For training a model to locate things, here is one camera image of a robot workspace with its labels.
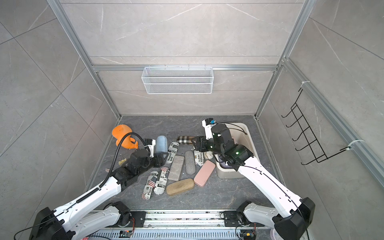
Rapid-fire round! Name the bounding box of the stone grey flat case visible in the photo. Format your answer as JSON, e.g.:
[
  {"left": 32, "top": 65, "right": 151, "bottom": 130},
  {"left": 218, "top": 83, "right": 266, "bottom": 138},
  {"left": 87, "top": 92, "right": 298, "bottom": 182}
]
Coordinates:
[{"left": 168, "top": 155, "right": 185, "bottom": 181}]

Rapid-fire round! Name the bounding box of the plaid glasses case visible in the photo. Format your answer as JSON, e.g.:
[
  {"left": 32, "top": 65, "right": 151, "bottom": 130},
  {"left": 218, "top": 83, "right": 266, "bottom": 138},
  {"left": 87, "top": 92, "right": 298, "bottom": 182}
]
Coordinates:
[{"left": 176, "top": 136, "right": 196, "bottom": 145}]

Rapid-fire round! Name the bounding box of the newspaper flag case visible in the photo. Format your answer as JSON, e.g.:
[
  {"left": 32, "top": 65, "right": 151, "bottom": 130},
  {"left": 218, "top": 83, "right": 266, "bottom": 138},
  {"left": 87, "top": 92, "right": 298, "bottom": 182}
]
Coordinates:
[
  {"left": 142, "top": 171, "right": 159, "bottom": 201},
  {"left": 154, "top": 167, "right": 170, "bottom": 195}
]

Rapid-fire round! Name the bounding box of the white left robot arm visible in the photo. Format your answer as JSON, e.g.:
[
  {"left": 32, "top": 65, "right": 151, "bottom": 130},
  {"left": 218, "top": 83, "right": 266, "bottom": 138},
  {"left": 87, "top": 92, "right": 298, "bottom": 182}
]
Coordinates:
[{"left": 28, "top": 132, "right": 165, "bottom": 240}]

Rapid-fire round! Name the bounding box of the newspaper flag case left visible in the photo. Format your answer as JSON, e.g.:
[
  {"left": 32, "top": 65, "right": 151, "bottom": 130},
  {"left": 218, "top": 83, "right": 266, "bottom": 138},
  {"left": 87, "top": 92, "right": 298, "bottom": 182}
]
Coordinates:
[{"left": 142, "top": 171, "right": 159, "bottom": 201}]

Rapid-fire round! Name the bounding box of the pink flat case right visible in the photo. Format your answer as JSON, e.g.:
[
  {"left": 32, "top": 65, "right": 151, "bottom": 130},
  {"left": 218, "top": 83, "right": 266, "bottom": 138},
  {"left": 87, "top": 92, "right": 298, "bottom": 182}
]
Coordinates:
[{"left": 194, "top": 161, "right": 216, "bottom": 187}]

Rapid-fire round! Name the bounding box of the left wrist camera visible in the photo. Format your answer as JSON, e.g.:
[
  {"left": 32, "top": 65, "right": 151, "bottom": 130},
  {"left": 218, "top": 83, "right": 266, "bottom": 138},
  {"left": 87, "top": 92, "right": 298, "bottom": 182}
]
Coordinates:
[{"left": 144, "top": 139, "right": 156, "bottom": 158}]

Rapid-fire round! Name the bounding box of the newspaper print case centre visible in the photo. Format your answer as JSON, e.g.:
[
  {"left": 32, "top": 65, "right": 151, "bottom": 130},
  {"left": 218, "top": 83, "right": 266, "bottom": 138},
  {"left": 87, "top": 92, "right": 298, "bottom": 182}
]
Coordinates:
[{"left": 194, "top": 151, "right": 205, "bottom": 167}]

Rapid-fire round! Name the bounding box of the black wire hook rack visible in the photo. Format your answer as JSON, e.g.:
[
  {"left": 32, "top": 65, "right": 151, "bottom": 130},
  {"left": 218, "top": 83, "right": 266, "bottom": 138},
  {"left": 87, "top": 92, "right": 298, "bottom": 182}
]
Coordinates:
[{"left": 281, "top": 88, "right": 352, "bottom": 166}]

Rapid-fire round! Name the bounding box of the tan fabric case front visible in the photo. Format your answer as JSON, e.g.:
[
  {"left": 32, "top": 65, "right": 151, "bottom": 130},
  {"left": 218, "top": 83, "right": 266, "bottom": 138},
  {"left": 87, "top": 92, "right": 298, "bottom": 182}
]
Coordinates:
[{"left": 166, "top": 179, "right": 195, "bottom": 196}]

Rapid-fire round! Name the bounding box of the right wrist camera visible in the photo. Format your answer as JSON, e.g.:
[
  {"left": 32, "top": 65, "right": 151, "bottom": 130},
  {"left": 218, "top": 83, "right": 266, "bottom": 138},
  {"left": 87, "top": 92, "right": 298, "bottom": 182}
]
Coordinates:
[{"left": 202, "top": 118, "right": 216, "bottom": 140}]

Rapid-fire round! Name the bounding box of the white wire mesh basket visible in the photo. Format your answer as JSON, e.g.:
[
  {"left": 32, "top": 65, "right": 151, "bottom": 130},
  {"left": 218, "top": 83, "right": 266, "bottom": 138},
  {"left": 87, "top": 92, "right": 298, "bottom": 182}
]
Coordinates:
[{"left": 142, "top": 67, "right": 214, "bottom": 95}]

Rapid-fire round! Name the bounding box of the grey fabric case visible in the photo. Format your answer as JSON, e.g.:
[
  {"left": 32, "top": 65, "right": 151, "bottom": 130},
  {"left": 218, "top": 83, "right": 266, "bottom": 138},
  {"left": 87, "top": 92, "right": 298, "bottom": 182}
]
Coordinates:
[{"left": 185, "top": 151, "right": 196, "bottom": 175}]

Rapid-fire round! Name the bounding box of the orange plush toy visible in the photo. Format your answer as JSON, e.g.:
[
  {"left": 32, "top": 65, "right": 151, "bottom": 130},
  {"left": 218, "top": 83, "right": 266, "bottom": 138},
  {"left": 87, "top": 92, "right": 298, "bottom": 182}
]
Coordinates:
[{"left": 112, "top": 125, "right": 139, "bottom": 149}]

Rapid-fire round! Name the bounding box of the newspaper flag case right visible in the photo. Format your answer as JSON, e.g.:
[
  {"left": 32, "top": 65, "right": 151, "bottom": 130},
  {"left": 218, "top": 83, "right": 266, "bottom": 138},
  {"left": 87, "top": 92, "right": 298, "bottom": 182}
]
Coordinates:
[{"left": 154, "top": 167, "right": 170, "bottom": 195}]

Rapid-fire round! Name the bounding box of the map print glasses case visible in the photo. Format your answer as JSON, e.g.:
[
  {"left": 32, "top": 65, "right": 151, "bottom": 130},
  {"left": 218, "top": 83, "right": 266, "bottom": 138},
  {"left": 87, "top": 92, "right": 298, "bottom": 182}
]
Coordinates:
[{"left": 204, "top": 151, "right": 214, "bottom": 160}]

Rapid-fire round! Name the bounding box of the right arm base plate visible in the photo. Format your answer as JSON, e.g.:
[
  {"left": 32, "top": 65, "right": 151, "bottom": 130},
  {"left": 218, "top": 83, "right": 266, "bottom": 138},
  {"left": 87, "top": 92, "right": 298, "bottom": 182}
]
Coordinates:
[{"left": 222, "top": 211, "right": 250, "bottom": 227}]

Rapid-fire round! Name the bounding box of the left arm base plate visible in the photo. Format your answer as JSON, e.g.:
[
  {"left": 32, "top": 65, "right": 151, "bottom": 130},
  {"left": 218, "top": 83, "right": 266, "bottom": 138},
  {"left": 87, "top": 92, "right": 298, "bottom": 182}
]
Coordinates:
[{"left": 117, "top": 211, "right": 147, "bottom": 228}]

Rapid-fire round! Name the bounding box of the newspaper case under tan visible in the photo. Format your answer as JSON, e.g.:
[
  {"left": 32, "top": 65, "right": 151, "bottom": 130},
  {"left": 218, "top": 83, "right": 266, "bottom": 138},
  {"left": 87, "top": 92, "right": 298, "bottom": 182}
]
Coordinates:
[{"left": 166, "top": 142, "right": 180, "bottom": 164}]

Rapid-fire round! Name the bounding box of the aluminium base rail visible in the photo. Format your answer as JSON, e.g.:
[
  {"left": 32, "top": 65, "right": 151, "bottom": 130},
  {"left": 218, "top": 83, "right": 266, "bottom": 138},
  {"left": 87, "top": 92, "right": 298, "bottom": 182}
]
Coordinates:
[{"left": 74, "top": 207, "right": 282, "bottom": 240}]

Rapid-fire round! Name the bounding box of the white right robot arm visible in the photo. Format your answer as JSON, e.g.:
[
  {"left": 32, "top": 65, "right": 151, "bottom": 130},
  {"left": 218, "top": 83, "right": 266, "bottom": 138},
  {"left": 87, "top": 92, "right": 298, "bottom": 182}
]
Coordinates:
[{"left": 193, "top": 118, "right": 316, "bottom": 240}]

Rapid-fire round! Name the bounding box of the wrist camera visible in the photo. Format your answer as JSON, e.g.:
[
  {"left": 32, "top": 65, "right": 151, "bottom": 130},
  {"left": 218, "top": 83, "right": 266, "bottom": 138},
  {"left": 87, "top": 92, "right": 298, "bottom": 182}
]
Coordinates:
[
  {"left": 144, "top": 139, "right": 156, "bottom": 158},
  {"left": 202, "top": 118, "right": 216, "bottom": 140}
]

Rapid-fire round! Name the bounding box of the beige plastic storage bin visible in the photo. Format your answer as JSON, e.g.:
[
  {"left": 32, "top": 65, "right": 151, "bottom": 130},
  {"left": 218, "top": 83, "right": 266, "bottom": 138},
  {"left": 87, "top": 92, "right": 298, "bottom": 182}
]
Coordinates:
[{"left": 215, "top": 123, "right": 260, "bottom": 179}]

